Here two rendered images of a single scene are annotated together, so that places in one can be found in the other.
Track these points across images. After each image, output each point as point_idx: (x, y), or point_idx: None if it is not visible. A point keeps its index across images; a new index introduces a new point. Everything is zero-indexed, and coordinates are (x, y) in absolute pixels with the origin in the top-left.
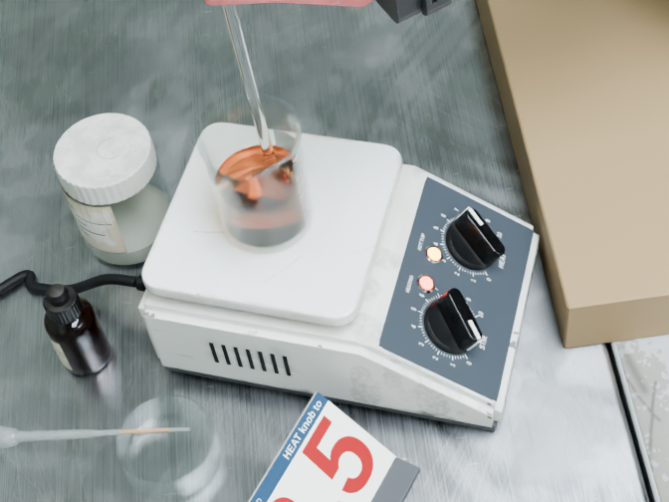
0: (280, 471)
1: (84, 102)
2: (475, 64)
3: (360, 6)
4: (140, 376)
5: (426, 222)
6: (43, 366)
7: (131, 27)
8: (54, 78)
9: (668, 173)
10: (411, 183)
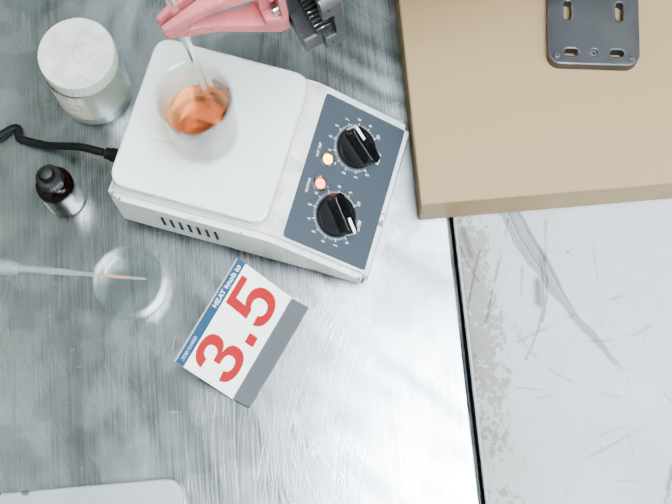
0: (210, 316)
1: None
2: None
3: (280, 31)
4: (107, 220)
5: (323, 132)
6: (32, 207)
7: None
8: None
9: (509, 94)
10: (314, 99)
